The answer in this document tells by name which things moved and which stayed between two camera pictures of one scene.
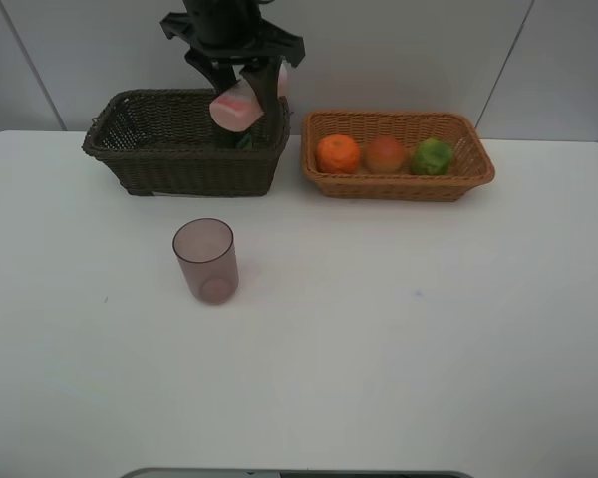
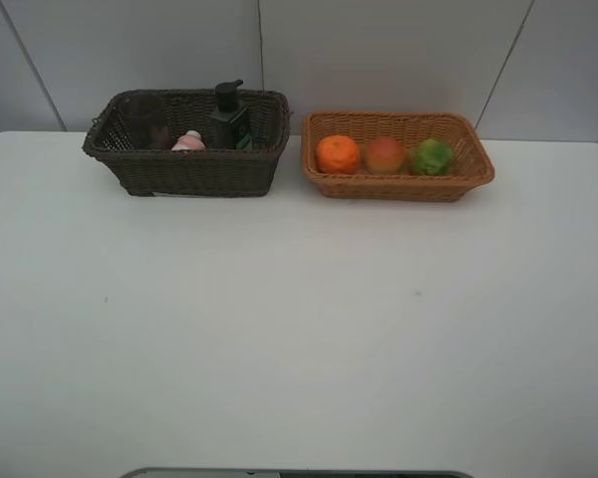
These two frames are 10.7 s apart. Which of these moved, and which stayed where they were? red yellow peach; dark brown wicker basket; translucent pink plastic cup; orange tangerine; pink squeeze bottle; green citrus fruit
Moved: translucent pink plastic cup; pink squeeze bottle
Stayed: green citrus fruit; dark brown wicker basket; red yellow peach; orange tangerine
